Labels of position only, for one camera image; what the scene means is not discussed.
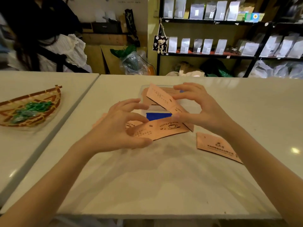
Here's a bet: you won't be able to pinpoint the wooden cabinet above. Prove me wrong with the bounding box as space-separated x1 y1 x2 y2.
82 33 148 47

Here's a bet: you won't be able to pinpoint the clear plastic pack blue label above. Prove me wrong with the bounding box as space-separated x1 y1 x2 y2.
140 84 190 121

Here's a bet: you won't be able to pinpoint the hanging teddy bear ornament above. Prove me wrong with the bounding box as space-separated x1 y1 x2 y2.
152 18 169 54

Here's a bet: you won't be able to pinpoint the row of silver pouches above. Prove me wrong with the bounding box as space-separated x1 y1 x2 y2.
259 33 303 59
168 36 260 57
163 0 246 21

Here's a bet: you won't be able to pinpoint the person's left forearm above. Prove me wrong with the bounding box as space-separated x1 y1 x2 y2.
0 137 97 227

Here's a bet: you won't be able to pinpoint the person's right forearm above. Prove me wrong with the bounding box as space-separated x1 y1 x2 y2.
223 121 303 227

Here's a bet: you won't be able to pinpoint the black metal shelf rack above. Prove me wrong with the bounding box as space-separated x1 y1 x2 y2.
156 0 303 78

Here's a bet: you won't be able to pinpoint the black drawer box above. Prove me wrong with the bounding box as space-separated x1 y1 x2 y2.
91 21 122 34

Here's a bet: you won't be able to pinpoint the black hanging bag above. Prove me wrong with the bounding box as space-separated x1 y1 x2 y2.
125 9 141 48

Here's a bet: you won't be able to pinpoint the person's left hand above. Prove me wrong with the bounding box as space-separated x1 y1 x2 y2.
88 98 153 155

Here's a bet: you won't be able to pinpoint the person's right hand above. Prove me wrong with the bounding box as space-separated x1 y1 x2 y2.
171 83 235 138

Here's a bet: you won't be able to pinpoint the woven bamboo basket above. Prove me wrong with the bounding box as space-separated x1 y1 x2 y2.
0 85 62 128

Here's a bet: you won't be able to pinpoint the pile of green wrapped candies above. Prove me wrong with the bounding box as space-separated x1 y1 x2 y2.
11 101 53 124

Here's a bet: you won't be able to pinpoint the brown cardboard box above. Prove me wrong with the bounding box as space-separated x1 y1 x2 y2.
84 45 148 75

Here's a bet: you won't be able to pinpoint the green and clear plastic bag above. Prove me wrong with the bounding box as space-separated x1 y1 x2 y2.
110 44 149 76

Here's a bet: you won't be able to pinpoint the pink paper cup sleeve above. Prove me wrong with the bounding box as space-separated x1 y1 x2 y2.
196 132 243 164
125 83 195 141

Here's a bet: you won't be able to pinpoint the white plastic bag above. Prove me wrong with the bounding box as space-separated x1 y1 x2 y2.
165 61 205 77

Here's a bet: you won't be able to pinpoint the dark green bag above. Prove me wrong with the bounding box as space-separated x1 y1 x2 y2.
199 58 234 78

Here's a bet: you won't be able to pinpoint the clear plastic bags heap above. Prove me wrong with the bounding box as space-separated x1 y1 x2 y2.
238 60 303 80

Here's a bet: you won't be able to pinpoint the colourful small boxes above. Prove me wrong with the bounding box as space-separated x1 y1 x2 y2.
236 7 265 22

